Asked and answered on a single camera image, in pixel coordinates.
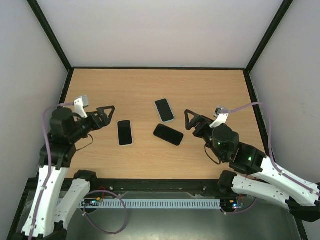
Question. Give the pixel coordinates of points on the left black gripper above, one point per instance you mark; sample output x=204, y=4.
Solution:
x=104, y=121

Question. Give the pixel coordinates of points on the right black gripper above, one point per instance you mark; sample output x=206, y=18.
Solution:
x=199, y=124

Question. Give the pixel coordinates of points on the light blue cable duct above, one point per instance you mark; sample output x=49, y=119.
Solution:
x=203, y=204

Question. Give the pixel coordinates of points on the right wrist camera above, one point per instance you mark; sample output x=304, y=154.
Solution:
x=221, y=115

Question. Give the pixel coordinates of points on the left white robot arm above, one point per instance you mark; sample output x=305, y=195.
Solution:
x=49, y=217

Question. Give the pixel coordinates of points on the purple phone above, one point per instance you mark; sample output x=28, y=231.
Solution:
x=168, y=134

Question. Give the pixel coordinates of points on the white-edged black phone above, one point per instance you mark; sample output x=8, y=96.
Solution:
x=164, y=110

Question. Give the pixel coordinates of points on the black phone face down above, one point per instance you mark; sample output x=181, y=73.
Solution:
x=124, y=132

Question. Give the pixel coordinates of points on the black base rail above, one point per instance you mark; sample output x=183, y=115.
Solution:
x=203, y=187

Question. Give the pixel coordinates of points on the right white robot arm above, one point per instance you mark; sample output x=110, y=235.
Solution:
x=253, y=172

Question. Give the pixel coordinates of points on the beige phone case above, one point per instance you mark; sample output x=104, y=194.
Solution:
x=125, y=133

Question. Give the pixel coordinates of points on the light blue phone case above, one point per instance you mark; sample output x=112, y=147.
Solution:
x=165, y=111

